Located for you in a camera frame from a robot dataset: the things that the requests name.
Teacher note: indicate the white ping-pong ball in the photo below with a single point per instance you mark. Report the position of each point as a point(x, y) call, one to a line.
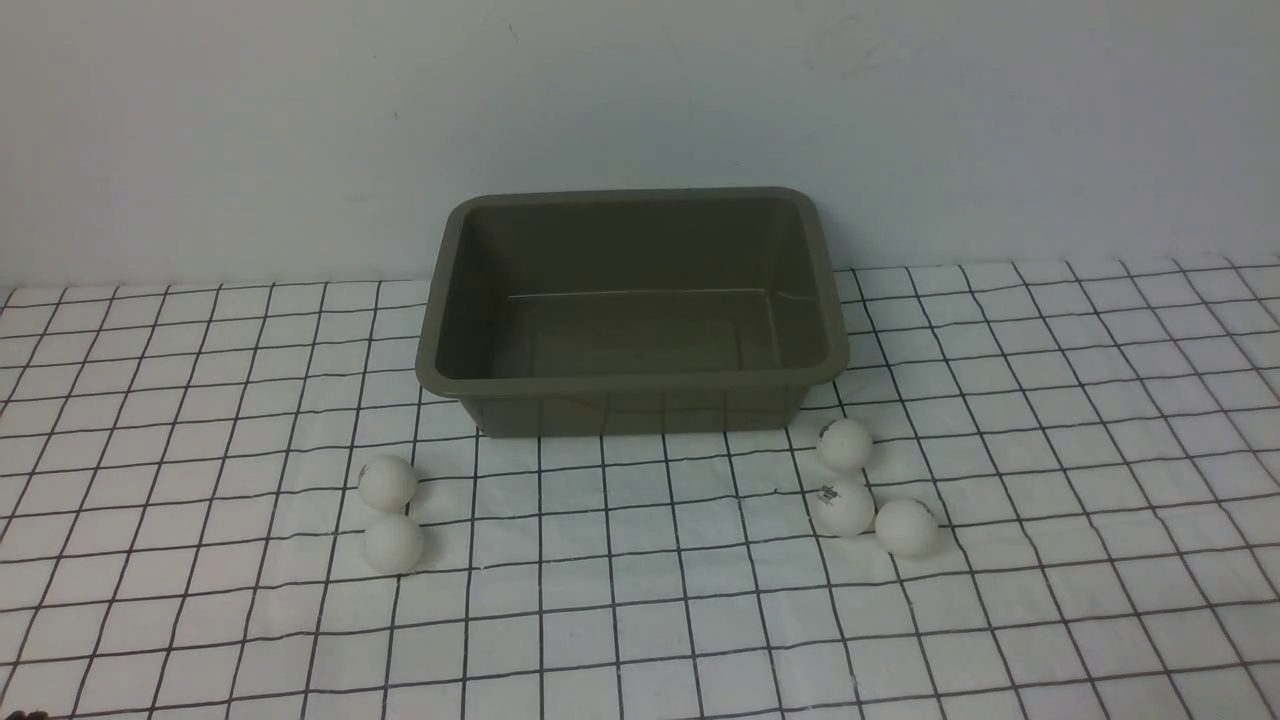
point(844, 446)
point(387, 483)
point(907, 528)
point(842, 508)
point(393, 544)

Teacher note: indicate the olive green plastic bin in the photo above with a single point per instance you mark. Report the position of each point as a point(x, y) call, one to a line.
point(632, 312)

